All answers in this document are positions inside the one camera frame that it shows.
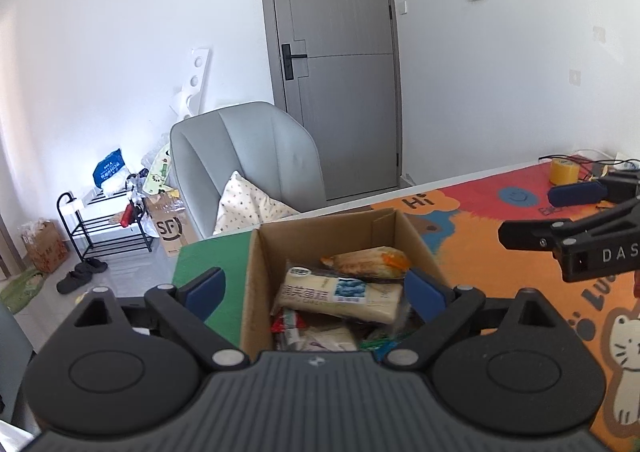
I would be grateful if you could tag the black shoe rack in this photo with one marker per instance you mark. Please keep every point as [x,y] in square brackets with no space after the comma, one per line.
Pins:
[107,246]

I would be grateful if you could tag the grey upholstered chair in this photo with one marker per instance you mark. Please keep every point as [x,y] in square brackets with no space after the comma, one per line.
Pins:
[260,157]

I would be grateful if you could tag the brown cardboard carton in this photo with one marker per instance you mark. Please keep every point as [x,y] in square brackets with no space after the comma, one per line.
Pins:
[47,249]

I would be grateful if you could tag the white wall outlet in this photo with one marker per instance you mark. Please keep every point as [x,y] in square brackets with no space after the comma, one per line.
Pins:
[575,77]

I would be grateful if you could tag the printed cardboard carton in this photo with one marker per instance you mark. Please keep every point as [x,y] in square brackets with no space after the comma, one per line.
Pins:
[170,229]

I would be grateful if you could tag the orange cracker packet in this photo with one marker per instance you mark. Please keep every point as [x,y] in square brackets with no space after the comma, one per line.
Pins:
[365,262]

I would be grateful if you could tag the grey door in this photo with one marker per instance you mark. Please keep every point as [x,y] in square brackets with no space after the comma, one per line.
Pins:
[345,107]

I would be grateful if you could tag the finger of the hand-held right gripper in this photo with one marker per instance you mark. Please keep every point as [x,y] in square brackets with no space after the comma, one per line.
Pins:
[575,194]
[535,234]

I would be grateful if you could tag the red snack packet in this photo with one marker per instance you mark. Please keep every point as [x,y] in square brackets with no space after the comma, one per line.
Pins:
[287,321]

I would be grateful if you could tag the yellow tape roll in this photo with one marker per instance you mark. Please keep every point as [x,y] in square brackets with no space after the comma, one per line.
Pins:
[564,172]

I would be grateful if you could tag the white dotted pillow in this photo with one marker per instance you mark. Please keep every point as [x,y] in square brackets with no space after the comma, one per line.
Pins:
[245,207]

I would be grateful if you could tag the blue plastic bag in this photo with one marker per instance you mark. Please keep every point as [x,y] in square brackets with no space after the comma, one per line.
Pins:
[107,170]

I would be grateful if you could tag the red object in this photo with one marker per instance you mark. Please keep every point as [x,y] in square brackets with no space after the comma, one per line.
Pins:
[126,216]

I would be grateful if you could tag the white foam board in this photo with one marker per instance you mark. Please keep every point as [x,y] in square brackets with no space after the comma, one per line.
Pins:
[195,77]

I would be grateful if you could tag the long white roll packet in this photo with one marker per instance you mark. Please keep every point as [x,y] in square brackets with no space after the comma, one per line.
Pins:
[325,299]

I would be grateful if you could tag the cardboard box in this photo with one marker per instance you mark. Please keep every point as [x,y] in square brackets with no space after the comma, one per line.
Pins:
[380,227]

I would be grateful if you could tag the green printed bag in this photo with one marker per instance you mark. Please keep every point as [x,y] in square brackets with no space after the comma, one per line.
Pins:
[157,172]

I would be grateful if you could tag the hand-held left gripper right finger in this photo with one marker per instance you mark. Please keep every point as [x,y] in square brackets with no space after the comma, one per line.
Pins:
[425,292]

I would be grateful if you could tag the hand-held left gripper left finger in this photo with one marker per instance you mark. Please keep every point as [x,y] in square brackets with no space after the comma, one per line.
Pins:
[205,292]

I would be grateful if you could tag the colourful cartoon table mat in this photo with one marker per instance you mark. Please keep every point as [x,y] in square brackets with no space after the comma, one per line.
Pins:
[480,262]

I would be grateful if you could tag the dark shoe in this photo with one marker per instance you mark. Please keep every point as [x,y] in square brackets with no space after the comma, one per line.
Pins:
[92,268]
[70,283]

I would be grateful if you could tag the green floor mat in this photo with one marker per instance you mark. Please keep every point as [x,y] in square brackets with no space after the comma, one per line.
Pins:
[20,289]

